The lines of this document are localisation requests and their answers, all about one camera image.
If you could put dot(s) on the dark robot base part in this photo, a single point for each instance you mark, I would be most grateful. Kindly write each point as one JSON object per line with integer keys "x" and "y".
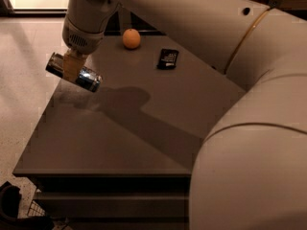
{"x": 10, "y": 198}

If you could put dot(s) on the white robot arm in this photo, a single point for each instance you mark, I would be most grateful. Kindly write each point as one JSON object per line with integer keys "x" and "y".
{"x": 251, "y": 170}

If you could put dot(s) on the grey drawer front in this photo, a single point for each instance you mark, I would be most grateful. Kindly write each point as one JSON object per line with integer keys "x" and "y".
{"x": 114, "y": 205}

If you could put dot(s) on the wire mesh basket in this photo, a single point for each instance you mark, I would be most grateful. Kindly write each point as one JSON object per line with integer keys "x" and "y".
{"x": 34, "y": 209}

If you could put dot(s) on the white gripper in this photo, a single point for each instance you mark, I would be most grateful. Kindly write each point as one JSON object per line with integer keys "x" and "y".
{"x": 82, "y": 38}

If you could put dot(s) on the orange fruit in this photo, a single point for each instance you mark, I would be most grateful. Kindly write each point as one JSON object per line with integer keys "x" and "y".
{"x": 131, "y": 39}

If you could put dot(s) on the red bull can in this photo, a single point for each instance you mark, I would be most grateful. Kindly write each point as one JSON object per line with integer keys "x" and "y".
{"x": 86, "y": 79}

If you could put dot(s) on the black snack bar wrapper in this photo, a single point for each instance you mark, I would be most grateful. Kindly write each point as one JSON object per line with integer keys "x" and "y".
{"x": 167, "y": 59}

